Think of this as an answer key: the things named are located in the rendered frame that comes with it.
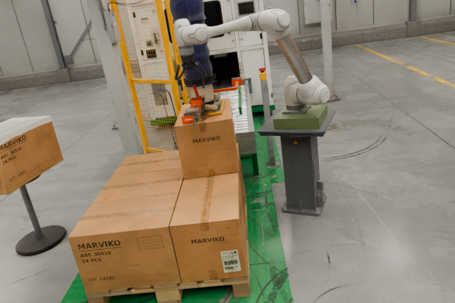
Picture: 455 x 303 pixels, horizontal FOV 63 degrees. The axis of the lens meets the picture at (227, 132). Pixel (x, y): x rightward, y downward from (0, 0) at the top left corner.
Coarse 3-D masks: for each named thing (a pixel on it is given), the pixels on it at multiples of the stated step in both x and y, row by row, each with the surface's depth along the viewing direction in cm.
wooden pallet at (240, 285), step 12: (132, 288) 227; (144, 288) 224; (156, 288) 224; (168, 288) 223; (180, 288) 223; (240, 288) 222; (96, 300) 228; (108, 300) 234; (168, 300) 226; (180, 300) 226
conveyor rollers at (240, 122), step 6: (222, 96) 491; (228, 96) 482; (234, 96) 481; (234, 102) 448; (234, 108) 422; (234, 114) 404; (240, 114) 396; (246, 114) 395; (234, 120) 379; (240, 120) 379; (246, 120) 378; (234, 126) 362; (240, 126) 362; (246, 126) 354
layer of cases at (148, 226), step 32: (128, 160) 315; (160, 160) 305; (128, 192) 257; (160, 192) 250; (192, 192) 244; (224, 192) 238; (96, 224) 223; (128, 224) 217; (160, 224) 212; (192, 224) 208; (224, 224) 208; (96, 256) 217; (128, 256) 217; (160, 256) 216; (192, 256) 216; (224, 256) 215; (96, 288) 225
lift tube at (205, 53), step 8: (192, 24) 249; (200, 48) 256; (208, 48) 264; (200, 56) 257; (208, 56) 261; (200, 64) 259; (208, 64) 263; (184, 72) 264; (192, 72) 260; (208, 72) 263
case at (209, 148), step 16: (208, 112) 273; (224, 112) 267; (176, 128) 251; (192, 128) 251; (208, 128) 252; (224, 128) 252; (192, 144) 255; (208, 144) 255; (224, 144) 256; (192, 160) 259; (208, 160) 259; (224, 160) 260; (192, 176) 263; (208, 176) 263
